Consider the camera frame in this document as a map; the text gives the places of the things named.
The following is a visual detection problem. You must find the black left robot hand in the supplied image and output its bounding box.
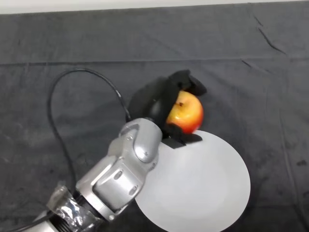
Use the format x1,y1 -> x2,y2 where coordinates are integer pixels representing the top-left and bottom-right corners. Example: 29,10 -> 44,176
126,69 -> 208,149

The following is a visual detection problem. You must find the red yellow apple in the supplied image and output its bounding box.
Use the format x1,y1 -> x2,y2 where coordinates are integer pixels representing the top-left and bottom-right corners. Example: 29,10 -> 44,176
166,90 -> 204,134

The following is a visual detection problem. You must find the white round plate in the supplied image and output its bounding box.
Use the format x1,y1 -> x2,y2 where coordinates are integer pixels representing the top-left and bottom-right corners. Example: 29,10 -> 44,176
134,130 -> 251,232

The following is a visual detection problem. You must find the black table cloth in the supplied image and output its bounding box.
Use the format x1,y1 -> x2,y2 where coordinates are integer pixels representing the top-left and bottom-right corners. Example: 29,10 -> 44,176
0,2 -> 309,232

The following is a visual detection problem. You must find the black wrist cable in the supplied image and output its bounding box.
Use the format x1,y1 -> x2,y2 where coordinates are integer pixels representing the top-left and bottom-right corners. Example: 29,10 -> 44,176
50,68 -> 132,191

